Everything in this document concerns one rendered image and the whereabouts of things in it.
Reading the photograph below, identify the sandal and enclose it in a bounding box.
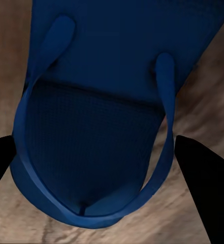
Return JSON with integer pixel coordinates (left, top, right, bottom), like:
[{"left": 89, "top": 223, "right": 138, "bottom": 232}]
[{"left": 10, "top": 0, "right": 224, "bottom": 229}]

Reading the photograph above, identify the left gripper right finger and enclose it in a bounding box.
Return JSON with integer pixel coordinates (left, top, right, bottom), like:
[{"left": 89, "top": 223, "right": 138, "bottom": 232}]
[{"left": 174, "top": 135, "right": 224, "bottom": 244}]

